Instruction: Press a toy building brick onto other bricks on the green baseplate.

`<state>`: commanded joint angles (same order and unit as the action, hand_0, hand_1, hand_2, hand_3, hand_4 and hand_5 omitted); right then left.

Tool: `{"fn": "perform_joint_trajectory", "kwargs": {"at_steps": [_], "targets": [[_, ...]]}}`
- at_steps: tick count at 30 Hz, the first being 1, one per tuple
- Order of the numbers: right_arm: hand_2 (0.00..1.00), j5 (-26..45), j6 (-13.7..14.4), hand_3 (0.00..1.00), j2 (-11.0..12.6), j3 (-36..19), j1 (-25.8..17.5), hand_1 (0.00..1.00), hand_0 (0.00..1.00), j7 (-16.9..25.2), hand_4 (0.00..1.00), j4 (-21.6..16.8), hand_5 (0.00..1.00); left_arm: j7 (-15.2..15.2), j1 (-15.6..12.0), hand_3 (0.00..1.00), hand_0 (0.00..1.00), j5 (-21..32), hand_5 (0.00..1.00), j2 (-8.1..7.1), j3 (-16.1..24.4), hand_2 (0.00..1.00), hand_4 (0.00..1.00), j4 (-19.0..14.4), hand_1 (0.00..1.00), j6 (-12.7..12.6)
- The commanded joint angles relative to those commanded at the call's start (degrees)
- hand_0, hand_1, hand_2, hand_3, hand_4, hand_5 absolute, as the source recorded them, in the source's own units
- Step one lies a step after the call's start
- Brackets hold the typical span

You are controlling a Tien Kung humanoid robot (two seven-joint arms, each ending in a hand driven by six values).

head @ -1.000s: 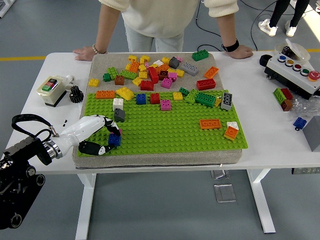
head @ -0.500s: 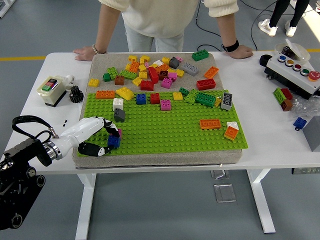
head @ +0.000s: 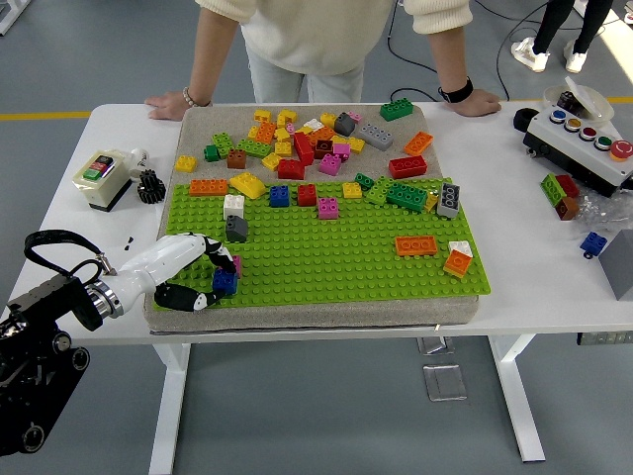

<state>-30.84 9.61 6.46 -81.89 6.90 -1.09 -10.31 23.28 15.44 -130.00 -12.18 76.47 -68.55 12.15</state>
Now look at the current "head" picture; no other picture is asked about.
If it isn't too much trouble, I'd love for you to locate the person's left hand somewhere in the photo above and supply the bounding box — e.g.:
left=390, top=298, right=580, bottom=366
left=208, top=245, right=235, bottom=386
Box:
left=447, top=88, right=502, bottom=119

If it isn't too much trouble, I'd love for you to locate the white furniture base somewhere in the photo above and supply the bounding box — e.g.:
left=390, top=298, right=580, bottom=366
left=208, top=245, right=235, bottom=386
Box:
left=0, top=0, right=27, bottom=37

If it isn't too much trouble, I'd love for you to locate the green studded baseplate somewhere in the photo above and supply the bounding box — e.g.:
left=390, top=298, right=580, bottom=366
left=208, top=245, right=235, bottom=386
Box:
left=151, top=176, right=495, bottom=313

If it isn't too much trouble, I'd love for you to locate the beige switch box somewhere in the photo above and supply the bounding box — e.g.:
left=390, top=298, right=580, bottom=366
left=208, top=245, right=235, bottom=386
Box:
left=71, top=149, right=134, bottom=213

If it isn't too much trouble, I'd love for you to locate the clear round container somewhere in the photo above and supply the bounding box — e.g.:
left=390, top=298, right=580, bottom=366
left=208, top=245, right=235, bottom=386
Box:
left=542, top=74, right=616, bottom=125

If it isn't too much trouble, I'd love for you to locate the light green long brick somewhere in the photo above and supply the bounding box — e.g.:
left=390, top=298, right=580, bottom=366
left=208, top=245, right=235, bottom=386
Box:
left=234, top=138, right=274, bottom=159

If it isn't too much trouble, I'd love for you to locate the orange long brick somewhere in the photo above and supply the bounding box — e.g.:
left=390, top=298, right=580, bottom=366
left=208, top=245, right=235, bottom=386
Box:
left=189, top=178, right=229, bottom=197

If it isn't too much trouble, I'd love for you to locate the red long brick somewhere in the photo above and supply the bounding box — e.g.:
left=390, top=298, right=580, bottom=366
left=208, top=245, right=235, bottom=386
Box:
left=388, top=154, right=428, bottom=180

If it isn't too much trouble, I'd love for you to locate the dark small part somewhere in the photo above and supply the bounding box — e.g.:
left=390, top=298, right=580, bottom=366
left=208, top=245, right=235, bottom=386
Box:
left=556, top=90, right=583, bottom=113

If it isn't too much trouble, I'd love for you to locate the blue brick keychain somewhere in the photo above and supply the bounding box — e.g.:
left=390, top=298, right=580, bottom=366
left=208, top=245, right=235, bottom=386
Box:
left=579, top=231, right=608, bottom=260

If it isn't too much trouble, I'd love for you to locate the grey long brick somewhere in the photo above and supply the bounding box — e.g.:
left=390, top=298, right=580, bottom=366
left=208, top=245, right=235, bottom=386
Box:
left=356, top=122, right=396, bottom=152
left=435, top=182, right=462, bottom=220

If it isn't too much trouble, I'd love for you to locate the red tall brick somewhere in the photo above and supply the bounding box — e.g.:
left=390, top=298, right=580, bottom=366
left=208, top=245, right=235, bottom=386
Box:
left=292, top=131, right=316, bottom=166

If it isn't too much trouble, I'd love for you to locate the orange and yellow brick stack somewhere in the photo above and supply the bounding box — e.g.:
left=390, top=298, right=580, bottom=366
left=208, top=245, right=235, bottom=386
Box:
left=441, top=248, right=473, bottom=281

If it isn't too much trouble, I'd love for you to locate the black floor cable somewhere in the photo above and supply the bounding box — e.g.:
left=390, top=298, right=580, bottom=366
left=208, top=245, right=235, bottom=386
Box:
left=497, top=0, right=550, bottom=102
left=385, top=0, right=446, bottom=103

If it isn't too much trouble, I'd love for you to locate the person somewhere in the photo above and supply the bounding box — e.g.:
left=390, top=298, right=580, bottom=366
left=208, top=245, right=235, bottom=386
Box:
left=509, top=0, right=614, bottom=74
left=195, top=0, right=475, bottom=104

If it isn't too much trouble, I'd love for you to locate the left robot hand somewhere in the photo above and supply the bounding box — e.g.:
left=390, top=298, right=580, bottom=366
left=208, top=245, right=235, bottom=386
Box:
left=111, top=233, right=239, bottom=317

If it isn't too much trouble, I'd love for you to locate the black ring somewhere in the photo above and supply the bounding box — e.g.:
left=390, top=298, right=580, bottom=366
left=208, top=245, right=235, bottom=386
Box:
left=512, top=106, right=541, bottom=134

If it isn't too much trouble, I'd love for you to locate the grey-brown foam mat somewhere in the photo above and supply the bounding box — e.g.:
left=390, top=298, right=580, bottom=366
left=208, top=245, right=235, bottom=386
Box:
left=141, top=102, right=482, bottom=337

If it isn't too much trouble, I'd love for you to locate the person's right hand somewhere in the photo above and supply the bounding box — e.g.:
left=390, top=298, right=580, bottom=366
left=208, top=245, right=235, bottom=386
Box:
left=144, top=90, right=192, bottom=122

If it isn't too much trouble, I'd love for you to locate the orange flat brick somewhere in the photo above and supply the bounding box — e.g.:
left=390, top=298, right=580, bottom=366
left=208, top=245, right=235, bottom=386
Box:
left=394, top=236, right=440, bottom=257

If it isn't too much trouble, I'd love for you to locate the dark green long brick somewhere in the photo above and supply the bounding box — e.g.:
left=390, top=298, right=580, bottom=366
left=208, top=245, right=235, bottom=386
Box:
left=385, top=180, right=429, bottom=214

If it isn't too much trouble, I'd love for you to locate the black wristwatch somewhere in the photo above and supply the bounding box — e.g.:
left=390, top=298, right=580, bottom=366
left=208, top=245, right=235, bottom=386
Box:
left=438, top=76, right=475, bottom=104

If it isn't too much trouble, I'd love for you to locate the bead bracelet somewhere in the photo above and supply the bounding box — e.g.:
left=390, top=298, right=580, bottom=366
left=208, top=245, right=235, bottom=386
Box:
left=181, top=86, right=214, bottom=109

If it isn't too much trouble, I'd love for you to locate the grey box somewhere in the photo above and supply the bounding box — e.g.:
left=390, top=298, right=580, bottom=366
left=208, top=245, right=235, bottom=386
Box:
left=596, top=228, right=633, bottom=302

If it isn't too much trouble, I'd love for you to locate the black gear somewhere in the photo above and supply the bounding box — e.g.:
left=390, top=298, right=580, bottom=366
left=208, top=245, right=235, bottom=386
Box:
left=136, top=168, right=167, bottom=204

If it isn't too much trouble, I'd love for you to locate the white table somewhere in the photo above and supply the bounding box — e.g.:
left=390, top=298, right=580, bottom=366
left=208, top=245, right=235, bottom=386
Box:
left=0, top=101, right=633, bottom=464

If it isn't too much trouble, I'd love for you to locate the table control panel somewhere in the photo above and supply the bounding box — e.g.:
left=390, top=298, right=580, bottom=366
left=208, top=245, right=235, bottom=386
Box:
left=576, top=330, right=633, bottom=346

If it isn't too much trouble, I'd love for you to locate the clear floor plate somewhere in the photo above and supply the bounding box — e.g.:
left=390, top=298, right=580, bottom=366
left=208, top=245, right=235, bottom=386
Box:
left=415, top=335, right=457, bottom=356
left=421, top=363, right=469, bottom=403

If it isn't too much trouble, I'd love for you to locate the yellow curved brick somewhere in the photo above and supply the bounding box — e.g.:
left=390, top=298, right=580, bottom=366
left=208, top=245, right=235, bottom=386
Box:
left=228, top=171, right=268, bottom=200

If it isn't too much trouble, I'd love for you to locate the white square brick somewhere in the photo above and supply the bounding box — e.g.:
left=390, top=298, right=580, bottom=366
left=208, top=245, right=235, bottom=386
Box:
left=223, top=194, right=247, bottom=221

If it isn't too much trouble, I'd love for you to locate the clear plastic bag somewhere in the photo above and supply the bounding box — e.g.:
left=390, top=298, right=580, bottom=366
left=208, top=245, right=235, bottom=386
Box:
left=573, top=190, right=633, bottom=235

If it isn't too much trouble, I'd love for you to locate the white push-button control box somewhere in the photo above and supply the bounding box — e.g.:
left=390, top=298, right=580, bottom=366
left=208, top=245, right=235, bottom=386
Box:
left=522, top=106, right=633, bottom=199

